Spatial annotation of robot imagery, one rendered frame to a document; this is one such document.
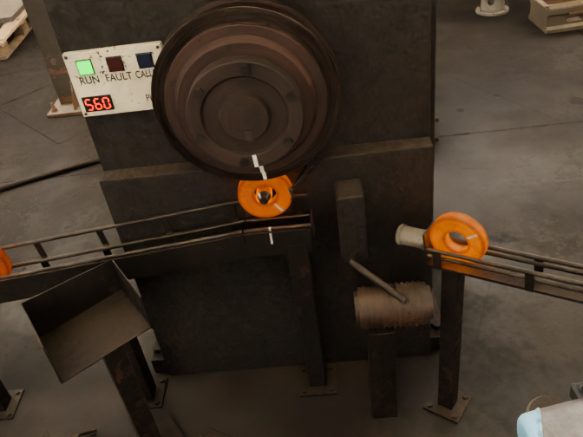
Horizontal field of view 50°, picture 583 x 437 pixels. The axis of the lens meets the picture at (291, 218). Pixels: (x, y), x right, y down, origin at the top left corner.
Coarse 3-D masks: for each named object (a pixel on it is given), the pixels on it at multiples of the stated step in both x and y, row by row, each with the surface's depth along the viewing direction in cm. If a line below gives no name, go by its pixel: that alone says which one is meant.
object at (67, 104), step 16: (32, 0) 391; (32, 16) 397; (48, 16) 397; (48, 32) 403; (48, 48) 410; (48, 64) 416; (64, 64) 416; (64, 80) 423; (64, 96) 430; (64, 112) 425; (80, 112) 423
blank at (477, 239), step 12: (444, 216) 164; (456, 216) 162; (468, 216) 162; (432, 228) 168; (444, 228) 165; (456, 228) 163; (468, 228) 160; (480, 228) 161; (432, 240) 170; (444, 240) 168; (468, 240) 163; (480, 240) 160; (456, 252) 167; (468, 252) 165; (480, 252) 163
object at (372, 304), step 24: (360, 288) 182; (408, 288) 178; (360, 312) 177; (384, 312) 177; (408, 312) 176; (432, 312) 177; (384, 336) 183; (384, 360) 189; (384, 384) 196; (384, 408) 204
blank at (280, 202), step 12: (240, 180) 174; (264, 180) 171; (276, 180) 172; (288, 180) 173; (240, 192) 174; (252, 192) 174; (276, 192) 174; (288, 192) 174; (240, 204) 176; (252, 204) 176; (276, 204) 176; (288, 204) 176; (264, 216) 179
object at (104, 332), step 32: (64, 288) 170; (96, 288) 176; (128, 288) 171; (32, 320) 169; (64, 320) 175; (96, 320) 174; (128, 320) 171; (64, 352) 167; (96, 352) 164; (128, 384) 182; (128, 416) 195
